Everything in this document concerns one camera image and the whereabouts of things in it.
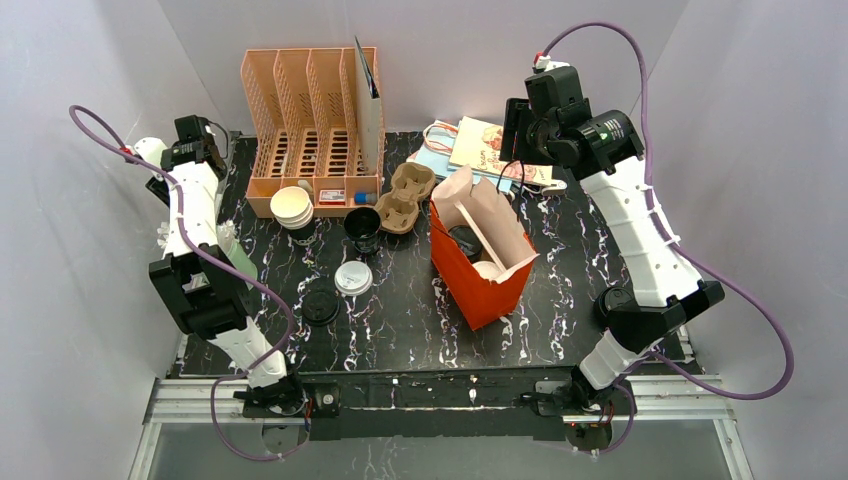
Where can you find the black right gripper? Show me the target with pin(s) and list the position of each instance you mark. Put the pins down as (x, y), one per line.
(515, 132)

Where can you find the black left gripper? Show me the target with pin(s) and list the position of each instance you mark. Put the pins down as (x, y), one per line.
(159, 189)

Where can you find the orange paper bag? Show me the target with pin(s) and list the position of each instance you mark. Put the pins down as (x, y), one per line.
(461, 201)

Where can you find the brown pulp cup carrier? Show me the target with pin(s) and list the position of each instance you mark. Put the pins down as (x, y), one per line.
(399, 209)

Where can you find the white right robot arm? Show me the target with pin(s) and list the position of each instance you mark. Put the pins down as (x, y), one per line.
(667, 290)

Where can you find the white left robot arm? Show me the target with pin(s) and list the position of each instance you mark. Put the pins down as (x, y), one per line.
(204, 277)

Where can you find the white wrapped straws bundle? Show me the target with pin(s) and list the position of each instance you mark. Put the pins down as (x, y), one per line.
(225, 236)

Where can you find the green straw holder cup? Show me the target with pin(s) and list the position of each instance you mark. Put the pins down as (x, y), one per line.
(241, 262)

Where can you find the orange plastic file organizer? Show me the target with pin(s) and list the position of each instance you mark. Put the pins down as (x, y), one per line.
(303, 105)

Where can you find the light blue paper bag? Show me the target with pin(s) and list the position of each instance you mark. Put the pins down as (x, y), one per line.
(439, 138)

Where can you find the red white small box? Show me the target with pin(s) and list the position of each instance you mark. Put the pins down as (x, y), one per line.
(332, 196)

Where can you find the blue capped small bottle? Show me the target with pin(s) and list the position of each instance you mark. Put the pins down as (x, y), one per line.
(365, 198)

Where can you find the grey folder in organizer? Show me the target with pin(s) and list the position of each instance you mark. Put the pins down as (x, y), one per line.
(369, 107)

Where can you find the black paper cup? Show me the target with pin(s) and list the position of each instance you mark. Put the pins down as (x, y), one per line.
(362, 226)

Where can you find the white cup lid underneath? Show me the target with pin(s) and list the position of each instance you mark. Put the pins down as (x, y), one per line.
(353, 278)

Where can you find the aluminium rail frame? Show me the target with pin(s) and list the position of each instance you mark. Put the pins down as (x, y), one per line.
(204, 400)

